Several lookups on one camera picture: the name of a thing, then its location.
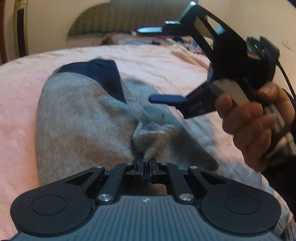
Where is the navy and grey small garment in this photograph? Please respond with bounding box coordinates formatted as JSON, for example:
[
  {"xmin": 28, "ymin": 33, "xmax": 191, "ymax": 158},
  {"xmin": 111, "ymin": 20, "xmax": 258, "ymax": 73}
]
[{"xmin": 35, "ymin": 59, "xmax": 218, "ymax": 186}]

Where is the pile of clothes at headboard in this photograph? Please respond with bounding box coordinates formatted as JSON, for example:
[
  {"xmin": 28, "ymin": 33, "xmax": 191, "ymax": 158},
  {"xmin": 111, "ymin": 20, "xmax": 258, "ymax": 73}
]
[{"xmin": 91, "ymin": 31, "xmax": 205, "ymax": 55}]

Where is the person's right hand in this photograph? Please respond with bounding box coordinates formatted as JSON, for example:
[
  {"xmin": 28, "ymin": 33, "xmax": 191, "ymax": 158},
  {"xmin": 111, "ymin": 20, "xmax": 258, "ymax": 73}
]
[{"xmin": 216, "ymin": 82, "xmax": 295, "ymax": 172}]

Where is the pink bed blanket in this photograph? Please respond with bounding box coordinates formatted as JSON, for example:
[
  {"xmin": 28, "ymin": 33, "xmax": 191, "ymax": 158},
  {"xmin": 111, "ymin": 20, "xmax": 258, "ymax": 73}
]
[{"xmin": 1, "ymin": 45, "xmax": 295, "ymax": 240}]

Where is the olive padded headboard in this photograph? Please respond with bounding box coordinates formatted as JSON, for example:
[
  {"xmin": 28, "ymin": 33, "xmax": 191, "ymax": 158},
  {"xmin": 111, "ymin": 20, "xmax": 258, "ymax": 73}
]
[{"xmin": 67, "ymin": 0, "xmax": 190, "ymax": 39}]

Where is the gold tower fan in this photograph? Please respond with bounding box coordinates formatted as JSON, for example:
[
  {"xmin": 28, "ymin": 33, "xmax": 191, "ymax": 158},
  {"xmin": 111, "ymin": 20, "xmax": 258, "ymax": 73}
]
[{"xmin": 14, "ymin": 0, "xmax": 29, "ymax": 58}]

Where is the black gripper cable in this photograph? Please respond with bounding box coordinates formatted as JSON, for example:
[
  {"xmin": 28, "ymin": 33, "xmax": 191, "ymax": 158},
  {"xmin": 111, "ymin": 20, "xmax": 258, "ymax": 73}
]
[{"xmin": 276, "ymin": 60, "xmax": 296, "ymax": 100}]

